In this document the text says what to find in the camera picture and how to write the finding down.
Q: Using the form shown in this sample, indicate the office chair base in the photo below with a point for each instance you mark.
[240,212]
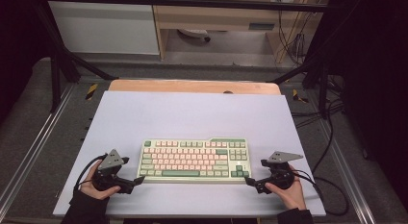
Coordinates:
[192,32]

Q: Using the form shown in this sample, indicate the black metal frame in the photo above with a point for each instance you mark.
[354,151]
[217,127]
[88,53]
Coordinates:
[192,1]

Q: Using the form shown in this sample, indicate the green and pink keyboard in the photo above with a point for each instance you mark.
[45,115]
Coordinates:
[192,160]

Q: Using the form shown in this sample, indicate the dark curtain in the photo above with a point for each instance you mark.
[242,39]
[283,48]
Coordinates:
[19,41]
[375,73]

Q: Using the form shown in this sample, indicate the person's right hand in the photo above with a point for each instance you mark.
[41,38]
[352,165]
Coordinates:
[293,195]

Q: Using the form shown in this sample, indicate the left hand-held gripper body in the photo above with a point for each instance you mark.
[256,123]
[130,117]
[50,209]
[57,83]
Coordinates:
[110,161]

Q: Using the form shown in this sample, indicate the yellow and black tape strip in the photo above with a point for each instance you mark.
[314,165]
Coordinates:
[91,91]
[299,96]

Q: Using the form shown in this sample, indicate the aluminium floor rail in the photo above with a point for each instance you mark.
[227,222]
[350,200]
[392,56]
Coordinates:
[32,153]
[346,172]

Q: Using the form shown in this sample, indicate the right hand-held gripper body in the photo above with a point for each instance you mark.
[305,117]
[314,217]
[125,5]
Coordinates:
[280,176]

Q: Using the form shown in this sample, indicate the light wooden desk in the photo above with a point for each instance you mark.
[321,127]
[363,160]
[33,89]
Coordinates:
[208,19]

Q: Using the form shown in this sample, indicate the white table cover sheet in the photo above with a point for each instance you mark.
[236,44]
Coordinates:
[192,115]

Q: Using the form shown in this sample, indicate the person's left hand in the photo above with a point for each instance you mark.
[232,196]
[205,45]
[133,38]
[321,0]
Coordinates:
[91,190]

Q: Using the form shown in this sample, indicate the white cabinet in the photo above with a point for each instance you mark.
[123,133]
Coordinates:
[106,31]

